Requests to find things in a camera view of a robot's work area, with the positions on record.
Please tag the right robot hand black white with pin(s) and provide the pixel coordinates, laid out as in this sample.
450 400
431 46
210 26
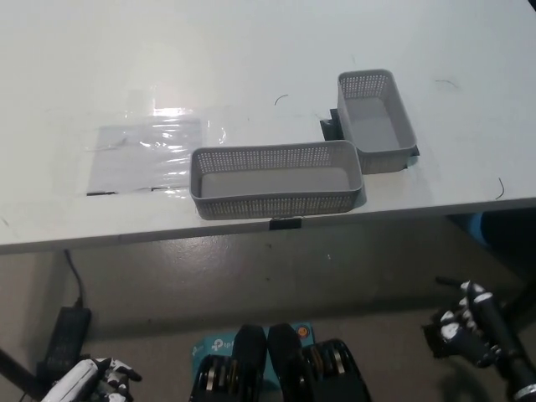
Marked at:
469 339

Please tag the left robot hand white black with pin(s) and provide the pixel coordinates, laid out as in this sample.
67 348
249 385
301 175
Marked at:
79 377

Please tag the grey perforated plastic basket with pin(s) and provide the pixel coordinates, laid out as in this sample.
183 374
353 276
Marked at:
272 180
372 125

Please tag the teal cardboard router box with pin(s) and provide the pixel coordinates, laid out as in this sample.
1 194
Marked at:
215 345

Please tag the black left robot body block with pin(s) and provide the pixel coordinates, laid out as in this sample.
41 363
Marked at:
247 360

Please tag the black power adapter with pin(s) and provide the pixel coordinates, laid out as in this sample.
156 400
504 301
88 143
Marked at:
67 335

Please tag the black metal table leg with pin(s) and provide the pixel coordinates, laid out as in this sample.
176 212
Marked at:
19 370

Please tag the blue object under table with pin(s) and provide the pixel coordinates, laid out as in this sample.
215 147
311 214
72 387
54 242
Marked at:
475 228

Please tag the black tape strip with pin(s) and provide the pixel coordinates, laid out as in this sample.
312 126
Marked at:
100 194

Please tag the black tape piece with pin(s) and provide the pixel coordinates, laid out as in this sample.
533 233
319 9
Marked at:
285 224

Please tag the clear plastic sheet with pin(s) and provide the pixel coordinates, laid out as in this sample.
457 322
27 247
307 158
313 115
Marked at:
138 159

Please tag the black mat patch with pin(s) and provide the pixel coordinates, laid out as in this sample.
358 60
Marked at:
333 130

